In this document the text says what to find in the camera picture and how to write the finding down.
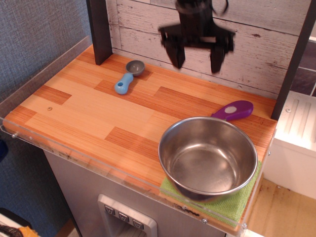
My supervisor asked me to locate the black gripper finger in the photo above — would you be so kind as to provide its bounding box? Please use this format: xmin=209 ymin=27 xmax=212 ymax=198
xmin=164 ymin=42 xmax=185 ymax=69
xmin=210 ymin=46 xmax=227 ymax=74

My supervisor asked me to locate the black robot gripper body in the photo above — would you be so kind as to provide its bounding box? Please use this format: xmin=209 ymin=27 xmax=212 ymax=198
xmin=158 ymin=7 xmax=235 ymax=53

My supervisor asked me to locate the purple toy eggplant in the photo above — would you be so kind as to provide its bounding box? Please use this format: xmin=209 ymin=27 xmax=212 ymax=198
xmin=211 ymin=100 xmax=254 ymax=121

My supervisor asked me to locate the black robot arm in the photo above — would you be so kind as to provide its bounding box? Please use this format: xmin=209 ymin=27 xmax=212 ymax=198
xmin=158 ymin=0 xmax=235 ymax=74

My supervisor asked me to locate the silver metal bowl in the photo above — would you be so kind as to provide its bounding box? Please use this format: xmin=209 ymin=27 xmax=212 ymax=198
xmin=158 ymin=117 xmax=258 ymax=202

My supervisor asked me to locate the blue grey toy scoop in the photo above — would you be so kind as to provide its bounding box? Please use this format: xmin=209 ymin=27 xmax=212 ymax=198
xmin=115 ymin=60 xmax=145 ymax=95

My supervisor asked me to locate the white toy sink unit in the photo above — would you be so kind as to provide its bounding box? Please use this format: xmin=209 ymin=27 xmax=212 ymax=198
xmin=263 ymin=91 xmax=316 ymax=198

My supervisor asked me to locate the clear acrylic edge guard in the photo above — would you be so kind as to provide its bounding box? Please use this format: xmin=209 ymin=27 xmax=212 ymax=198
xmin=0 ymin=118 xmax=263 ymax=237

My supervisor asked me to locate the green cloth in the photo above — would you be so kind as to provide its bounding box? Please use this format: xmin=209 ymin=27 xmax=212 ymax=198
xmin=160 ymin=161 xmax=262 ymax=225

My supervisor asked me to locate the grey toy fridge cabinet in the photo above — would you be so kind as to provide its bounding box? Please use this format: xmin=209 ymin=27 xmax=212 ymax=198
xmin=45 ymin=152 xmax=226 ymax=237

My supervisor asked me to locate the silver ice dispenser panel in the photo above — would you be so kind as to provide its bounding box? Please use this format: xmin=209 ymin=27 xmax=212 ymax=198
xmin=98 ymin=194 xmax=158 ymax=237

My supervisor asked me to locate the orange object bottom left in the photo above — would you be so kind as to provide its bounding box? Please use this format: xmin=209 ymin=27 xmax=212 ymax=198
xmin=0 ymin=224 xmax=38 ymax=237

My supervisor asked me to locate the dark right shelf post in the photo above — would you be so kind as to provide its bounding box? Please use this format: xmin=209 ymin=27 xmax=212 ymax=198
xmin=271 ymin=0 xmax=316 ymax=120

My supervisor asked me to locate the dark shelf post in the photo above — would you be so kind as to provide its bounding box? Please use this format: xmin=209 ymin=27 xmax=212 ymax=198
xmin=86 ymin=0 xmax=113 ymax=65
xmin=271 ymin=0 xmax=316 ymax=120

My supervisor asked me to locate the dark left shelf post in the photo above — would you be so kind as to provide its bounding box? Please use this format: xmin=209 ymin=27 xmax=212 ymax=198
xmin=86 ymin=0 xmax=113 ymax=65

